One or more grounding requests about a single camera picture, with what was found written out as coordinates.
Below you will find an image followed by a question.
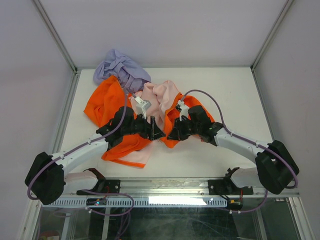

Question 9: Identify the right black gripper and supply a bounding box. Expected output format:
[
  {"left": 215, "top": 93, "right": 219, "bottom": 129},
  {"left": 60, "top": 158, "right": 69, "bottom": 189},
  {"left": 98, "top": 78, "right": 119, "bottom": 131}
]
[{"left": 166, "top": 116, "right": 201, "bottom": 142}]

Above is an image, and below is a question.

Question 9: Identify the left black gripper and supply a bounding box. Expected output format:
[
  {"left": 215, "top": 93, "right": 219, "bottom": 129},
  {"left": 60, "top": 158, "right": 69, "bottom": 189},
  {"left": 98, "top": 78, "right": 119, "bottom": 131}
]
[{"left": 121, "top": 112, "right": 165, "bottom": 141}]

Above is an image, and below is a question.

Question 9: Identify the orange jacket with pink lining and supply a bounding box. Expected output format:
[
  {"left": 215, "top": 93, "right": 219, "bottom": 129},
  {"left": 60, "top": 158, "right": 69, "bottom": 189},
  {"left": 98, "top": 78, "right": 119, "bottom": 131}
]
[{"left": 84, "top": 75, "right": 201, "bottom": 168}]

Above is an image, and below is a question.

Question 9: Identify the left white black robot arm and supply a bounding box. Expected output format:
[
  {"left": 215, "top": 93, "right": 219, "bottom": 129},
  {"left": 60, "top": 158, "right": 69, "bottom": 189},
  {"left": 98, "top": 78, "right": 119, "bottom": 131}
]
[{"left": 24, "top": 106, "right": 165, "bottom": 205}]

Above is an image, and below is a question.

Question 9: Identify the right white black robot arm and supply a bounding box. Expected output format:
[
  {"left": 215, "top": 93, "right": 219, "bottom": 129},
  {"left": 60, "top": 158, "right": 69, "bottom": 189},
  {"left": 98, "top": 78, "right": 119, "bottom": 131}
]
[{"left": 167, "top": 101, "right": 300, "bottom": 195}]

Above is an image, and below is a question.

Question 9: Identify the crumpled lavender garment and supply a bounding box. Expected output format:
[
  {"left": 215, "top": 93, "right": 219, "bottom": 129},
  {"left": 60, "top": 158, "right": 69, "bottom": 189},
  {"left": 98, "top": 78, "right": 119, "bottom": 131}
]
[{"left": 93, "top": 49, "right": 151, "bottom": 93}]

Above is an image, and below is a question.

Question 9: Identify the black connector with yellow plug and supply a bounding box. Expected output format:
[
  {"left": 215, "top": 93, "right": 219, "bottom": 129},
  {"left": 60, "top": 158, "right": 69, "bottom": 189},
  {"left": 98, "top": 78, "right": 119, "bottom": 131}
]
[{"left": 226, "top": 199, "right": 243, "bottom": 211}]

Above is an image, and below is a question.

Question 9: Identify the small electronics board with leds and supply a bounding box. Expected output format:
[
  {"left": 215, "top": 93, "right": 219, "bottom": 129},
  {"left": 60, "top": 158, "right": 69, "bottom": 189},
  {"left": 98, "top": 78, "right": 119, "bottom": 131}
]
[{"left": 86, "top": 197, "right": 109, "bottom": 207}]

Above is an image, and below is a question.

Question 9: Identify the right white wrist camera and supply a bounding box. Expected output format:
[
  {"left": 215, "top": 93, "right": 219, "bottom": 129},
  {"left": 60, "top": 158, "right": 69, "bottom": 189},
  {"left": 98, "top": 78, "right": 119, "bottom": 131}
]
[{"left": 175, "top": 100, "right": 189, "bottom": 121}]

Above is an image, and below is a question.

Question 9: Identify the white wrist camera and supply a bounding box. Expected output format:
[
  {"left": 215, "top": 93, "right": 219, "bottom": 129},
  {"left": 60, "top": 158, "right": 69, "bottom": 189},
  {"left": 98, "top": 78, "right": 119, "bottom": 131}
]
[
  {"left": 175, "top": 100, "right": 189, "bottom": 121},
  {"left": 130, "top": 95, "right": 152, "bottom": 119}
]

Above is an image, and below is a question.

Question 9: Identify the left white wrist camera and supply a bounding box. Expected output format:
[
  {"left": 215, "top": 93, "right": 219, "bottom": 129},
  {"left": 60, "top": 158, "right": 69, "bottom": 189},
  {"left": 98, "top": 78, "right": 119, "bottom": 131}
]
[{"left": 130, "top": 95, "right": 152, "bottom": 119}]

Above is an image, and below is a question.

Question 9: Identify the aluminium mounting rail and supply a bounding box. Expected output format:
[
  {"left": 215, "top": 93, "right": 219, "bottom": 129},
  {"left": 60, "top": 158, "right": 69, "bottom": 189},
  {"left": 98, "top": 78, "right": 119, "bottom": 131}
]
[{"left": 59, "top": 176, "right": 300, "bottom": 199}]

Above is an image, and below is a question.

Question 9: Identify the white slotted cable duct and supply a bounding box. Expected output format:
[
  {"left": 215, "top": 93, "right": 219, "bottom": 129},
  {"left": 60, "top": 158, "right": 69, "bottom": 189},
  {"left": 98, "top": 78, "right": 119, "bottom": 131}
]
[{"left": 48, "top": 196, "right": 227, "bottom": 208}]

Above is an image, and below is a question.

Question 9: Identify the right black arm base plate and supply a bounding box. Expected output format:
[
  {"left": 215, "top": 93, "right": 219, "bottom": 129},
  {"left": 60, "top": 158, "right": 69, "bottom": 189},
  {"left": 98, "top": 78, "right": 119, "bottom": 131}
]
[{"left": 207, "top": 178, "right": 254, "bottom": 196}]

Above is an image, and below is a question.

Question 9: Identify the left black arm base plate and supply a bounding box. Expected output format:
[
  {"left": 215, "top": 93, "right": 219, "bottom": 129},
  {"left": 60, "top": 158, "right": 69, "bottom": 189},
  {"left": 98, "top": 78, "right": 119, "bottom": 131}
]
[{"left": 76, "top": 179, "right": 121, "bottom": 196}]

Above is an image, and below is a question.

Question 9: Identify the purple cable under rail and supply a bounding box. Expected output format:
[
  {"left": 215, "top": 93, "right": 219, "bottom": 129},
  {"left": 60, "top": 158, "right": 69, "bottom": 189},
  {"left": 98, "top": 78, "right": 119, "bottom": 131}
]
[{"left": 79, "top": 189, "right": 136, "bottom": 240}]

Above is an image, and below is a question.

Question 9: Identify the left aluminium frame post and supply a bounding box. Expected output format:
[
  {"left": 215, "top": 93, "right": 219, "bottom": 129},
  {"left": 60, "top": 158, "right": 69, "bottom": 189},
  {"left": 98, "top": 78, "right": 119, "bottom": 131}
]
[{"left": 31, "top": 0, "right": 78, "bottom": 73}]

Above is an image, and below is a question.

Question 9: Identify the aluminium frame post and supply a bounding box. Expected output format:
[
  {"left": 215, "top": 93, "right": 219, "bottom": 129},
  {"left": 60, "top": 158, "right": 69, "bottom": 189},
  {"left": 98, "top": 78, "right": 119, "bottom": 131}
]
[
  {"left": 31, "top": 0, "right": 78, "bottom": 73},
  {"left": 250, "top": 0, "right": 296, "bottom": 72}
]

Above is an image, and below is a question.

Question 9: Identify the right aluminium frame post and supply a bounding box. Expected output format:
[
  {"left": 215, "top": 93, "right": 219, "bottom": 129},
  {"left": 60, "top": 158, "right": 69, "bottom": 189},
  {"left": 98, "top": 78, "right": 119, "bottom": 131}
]
[{"left": 250, "top": 0, "right": 296, "bottom": 72}]

